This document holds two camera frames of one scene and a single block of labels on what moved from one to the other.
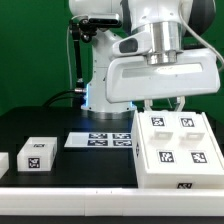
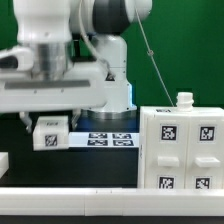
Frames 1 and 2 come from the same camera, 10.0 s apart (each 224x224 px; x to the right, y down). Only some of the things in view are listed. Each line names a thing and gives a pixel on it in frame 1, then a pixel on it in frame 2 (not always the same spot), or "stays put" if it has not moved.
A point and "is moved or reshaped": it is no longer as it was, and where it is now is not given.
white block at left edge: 4,163 stays put
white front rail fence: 110,202 stays put
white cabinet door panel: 163,141 is moved or reshaped
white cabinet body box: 176,150 is moved or reshaped
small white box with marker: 38,154 → 51,133
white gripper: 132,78 → 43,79
